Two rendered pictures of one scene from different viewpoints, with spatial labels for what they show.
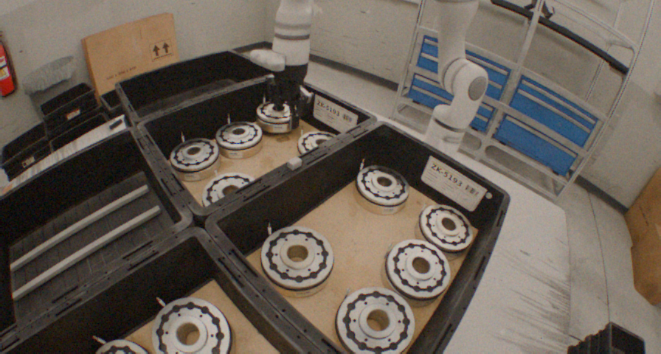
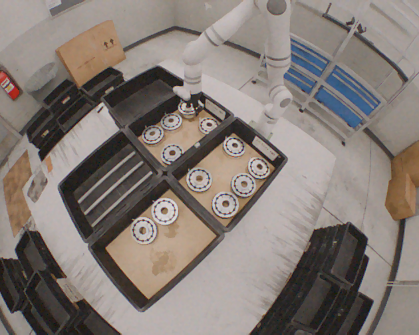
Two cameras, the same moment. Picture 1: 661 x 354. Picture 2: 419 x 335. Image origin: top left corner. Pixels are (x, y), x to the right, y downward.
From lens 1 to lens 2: 28 cm
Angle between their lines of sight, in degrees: 26
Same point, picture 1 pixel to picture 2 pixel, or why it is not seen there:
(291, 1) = not seen: hidden behind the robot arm
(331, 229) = (212, 166)
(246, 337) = (182, 209)
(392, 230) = (237, 166)
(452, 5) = (274, 68)
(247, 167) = (176, 137)
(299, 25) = (195, 78)
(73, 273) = (111, 196)
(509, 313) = (288, 204)
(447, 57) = (272, 85)
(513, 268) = (295, 183)
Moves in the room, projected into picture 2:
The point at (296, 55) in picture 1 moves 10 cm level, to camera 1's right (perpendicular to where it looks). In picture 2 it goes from (195, 90) to (220, 93)
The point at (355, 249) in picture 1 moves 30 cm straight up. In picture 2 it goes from (221, 174) to (237, 131)
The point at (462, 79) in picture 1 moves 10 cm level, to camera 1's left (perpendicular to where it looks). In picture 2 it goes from (277, 99) to (255, 93)
